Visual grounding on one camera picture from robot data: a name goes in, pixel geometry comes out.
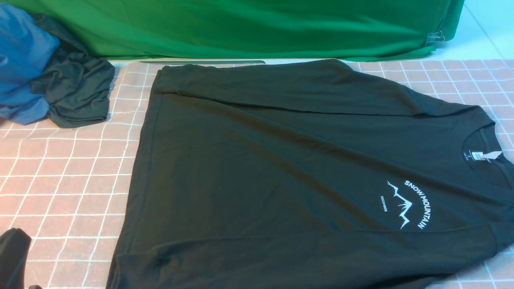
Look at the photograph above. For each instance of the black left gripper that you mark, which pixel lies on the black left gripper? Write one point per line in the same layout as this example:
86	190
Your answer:
14	247

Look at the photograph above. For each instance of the dark gray long-sleeve shirt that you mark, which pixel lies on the dark gray long-sleeve shirt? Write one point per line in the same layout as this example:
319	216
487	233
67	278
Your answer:
308	176

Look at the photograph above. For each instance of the pink grid tablecloth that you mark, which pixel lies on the pink grid tablecloth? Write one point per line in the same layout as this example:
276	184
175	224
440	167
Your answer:
67	188

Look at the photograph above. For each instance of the crumpled dark gray garment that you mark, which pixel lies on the crumpled dark gray garment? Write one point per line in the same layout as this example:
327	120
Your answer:
75	83

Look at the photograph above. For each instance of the blue garment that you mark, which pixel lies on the blue garment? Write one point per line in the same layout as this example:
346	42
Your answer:
25	50

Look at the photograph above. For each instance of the green backdrop cloth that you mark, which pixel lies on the green backdrop cloth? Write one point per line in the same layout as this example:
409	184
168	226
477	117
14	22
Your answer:
354	30

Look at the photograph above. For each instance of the metal binder clip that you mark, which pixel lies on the metal binder clip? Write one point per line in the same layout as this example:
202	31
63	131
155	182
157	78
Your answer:
435	38

